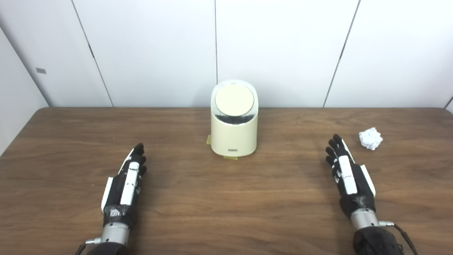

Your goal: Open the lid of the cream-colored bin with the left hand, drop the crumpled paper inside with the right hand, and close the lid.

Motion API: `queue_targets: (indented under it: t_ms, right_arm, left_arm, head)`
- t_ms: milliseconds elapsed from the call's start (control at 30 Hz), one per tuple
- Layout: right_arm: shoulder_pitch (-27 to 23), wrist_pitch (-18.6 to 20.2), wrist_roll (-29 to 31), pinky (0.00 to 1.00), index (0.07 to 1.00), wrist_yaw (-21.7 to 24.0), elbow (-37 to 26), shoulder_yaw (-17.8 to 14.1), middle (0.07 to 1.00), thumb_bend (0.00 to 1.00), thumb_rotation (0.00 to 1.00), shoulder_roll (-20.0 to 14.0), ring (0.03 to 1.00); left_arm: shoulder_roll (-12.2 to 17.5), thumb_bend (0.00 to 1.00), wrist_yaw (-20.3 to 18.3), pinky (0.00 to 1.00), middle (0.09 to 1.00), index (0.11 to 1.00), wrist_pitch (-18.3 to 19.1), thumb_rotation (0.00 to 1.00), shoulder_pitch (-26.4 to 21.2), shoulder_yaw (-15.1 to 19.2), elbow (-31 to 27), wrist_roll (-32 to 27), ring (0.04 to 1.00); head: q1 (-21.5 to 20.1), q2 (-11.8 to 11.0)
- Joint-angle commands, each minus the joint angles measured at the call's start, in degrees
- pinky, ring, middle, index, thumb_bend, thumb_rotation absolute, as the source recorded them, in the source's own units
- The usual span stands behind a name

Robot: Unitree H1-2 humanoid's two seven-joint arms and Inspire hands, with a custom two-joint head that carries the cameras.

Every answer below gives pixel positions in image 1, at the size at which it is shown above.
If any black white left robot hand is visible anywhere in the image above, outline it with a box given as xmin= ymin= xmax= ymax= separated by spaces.
xmin=101 ymin=143 xmax=147 ymax=227

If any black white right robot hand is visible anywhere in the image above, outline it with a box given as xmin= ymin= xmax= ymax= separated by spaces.
xmin=325 ymin=134 xmax=376 ymax=218

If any white paper ball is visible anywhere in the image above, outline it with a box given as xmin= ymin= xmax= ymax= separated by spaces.
xmin=359 ymin=127 xmax=384 ymax=151

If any cream round bin lid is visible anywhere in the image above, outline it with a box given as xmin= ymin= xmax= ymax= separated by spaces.
xmin=215 ymin=84 xmax=254 ymax=116

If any cream-colored bin body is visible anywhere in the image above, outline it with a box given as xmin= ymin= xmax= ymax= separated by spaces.
xmin=211 ymin=80 xmax=259 ymax=158

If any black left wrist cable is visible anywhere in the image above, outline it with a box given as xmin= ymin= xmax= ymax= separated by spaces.
xmin=74 ymin=238 xmax=103 ymax=255

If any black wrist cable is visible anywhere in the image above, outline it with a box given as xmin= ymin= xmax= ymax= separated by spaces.
xmin=379 ymin=220 xmax=418 ymax=255
xmin=74 ymin=238 xmax=103 ymax=255

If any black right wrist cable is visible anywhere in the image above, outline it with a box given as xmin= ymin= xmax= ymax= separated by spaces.
xmin=379 ymin=220 xmax=418 ymax=255

